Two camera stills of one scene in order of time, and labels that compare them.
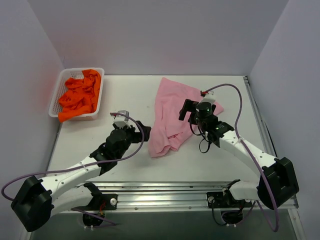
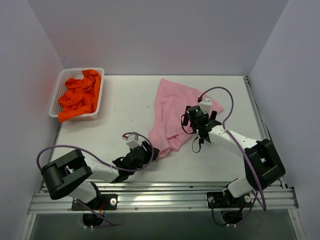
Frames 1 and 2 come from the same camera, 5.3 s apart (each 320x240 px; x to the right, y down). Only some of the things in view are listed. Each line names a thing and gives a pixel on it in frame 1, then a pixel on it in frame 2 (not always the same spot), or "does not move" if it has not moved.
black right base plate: [217, 200] does not move
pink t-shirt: [167, 131] does not move
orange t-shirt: [81, 95] does not move
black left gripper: [139, 132] -> [146, 152]
